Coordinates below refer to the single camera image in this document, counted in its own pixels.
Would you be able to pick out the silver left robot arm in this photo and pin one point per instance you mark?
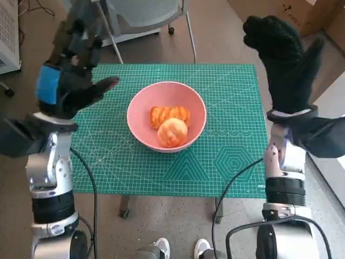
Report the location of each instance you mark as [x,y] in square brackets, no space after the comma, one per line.
[48,167]

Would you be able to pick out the rectangular striped orange bread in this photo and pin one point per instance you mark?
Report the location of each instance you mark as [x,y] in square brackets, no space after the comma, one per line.
[161,116]

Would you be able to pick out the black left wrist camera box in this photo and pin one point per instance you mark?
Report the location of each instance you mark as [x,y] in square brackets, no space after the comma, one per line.
[19,137]

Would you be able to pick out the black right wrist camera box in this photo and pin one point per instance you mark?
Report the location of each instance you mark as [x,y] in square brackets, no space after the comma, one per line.
[320,137]

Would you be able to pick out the round golden bread bun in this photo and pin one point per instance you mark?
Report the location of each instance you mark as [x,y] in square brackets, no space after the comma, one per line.
[172,132]

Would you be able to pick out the brown cardboard box with print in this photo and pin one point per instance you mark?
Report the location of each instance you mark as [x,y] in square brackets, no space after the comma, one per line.
[312,13]

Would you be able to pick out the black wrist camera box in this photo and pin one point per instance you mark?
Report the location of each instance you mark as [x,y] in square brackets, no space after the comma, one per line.
[19,137]
[320,137]

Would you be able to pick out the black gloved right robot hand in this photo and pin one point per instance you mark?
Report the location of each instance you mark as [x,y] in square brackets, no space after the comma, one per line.
[288,75]

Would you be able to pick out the green cutting mat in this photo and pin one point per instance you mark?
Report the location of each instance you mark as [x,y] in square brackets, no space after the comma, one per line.
[134,172]

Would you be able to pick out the pink bowl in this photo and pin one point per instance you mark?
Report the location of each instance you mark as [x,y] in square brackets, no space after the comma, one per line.
[167,94]

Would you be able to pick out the dark table leg with caster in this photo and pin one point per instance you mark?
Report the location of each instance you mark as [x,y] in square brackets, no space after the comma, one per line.
[217,210]
[124,207]

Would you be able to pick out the white perforated cabinet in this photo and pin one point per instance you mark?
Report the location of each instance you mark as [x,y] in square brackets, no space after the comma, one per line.
[8,27]

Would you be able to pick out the grey mesh chair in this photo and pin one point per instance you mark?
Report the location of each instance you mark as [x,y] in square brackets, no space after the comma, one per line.
[145,10]

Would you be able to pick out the white side table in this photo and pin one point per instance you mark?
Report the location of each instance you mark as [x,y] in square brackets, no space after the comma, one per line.
[337,189]

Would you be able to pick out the plain brown cardboard box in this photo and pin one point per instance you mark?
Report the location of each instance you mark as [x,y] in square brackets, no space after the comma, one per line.
[337,35]

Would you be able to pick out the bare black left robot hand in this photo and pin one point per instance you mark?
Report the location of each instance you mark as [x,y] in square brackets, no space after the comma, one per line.
[70,91]

